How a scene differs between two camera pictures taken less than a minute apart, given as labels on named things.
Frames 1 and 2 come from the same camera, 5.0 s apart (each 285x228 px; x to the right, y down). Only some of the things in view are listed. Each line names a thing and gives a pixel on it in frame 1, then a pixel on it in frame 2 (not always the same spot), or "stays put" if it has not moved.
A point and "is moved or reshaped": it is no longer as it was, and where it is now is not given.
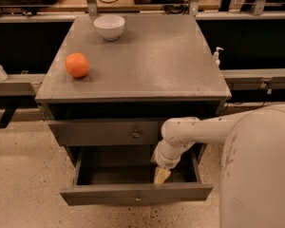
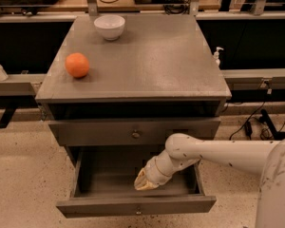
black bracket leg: [7, 117] stays put
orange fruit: [77, 65] stays put
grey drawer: [120, 176] is moved or reshaped
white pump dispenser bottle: [217, 56] stays put
